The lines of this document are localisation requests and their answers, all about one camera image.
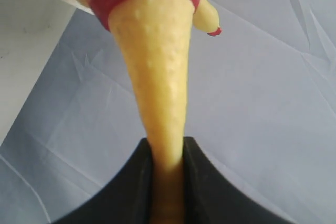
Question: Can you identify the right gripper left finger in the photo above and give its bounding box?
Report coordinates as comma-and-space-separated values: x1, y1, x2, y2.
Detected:
53, 138, 153, 224

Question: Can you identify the blue backdrop cloth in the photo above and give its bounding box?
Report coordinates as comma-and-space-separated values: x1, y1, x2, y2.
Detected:
1, 0, 335, 223

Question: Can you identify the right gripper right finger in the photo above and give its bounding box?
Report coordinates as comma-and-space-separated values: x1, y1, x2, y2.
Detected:
183, 136, 291, 224

